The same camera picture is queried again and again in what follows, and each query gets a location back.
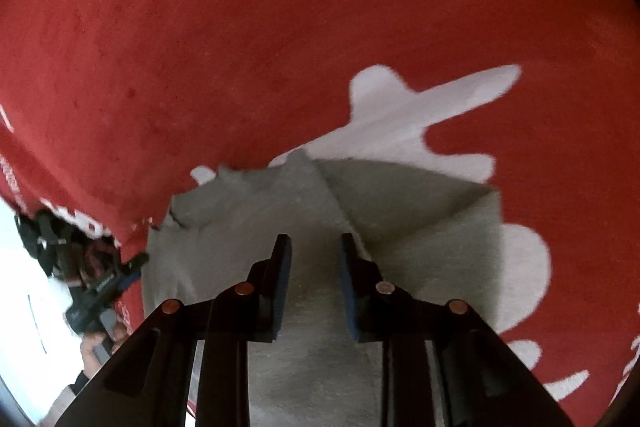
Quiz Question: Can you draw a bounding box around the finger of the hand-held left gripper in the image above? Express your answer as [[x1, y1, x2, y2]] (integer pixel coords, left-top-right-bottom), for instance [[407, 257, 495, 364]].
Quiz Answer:
[[117, 252, 151, 289]]

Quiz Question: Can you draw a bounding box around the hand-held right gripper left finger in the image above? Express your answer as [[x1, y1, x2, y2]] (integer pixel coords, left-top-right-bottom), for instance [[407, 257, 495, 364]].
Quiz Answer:
[[55, 234, 293, 427]]

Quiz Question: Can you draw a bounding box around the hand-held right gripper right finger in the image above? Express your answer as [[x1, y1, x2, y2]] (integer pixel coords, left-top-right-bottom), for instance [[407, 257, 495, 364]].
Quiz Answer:
[[339, 233, 576, 427]]

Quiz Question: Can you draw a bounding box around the grey sweater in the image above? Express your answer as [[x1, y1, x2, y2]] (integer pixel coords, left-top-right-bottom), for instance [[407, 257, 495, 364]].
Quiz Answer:
[[141, 149, 503, 427]]

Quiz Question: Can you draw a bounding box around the person's left forearm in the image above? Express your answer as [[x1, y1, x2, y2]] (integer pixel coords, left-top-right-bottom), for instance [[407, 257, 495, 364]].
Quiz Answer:
[[36, 369, 97, 427]]

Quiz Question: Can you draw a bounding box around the person's left hand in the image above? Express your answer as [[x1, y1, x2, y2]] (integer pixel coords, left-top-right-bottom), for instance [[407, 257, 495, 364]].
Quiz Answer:
[[80, 321, 132, 379]]

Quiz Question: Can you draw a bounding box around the red printed blanket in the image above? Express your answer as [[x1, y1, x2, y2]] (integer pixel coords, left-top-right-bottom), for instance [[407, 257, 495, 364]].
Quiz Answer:
[[0, 0, 640, 427]]

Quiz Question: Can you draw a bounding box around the dark strap bag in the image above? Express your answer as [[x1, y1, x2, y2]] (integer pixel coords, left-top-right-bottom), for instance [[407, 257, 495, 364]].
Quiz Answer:
[[14, 209, 121, 288]]

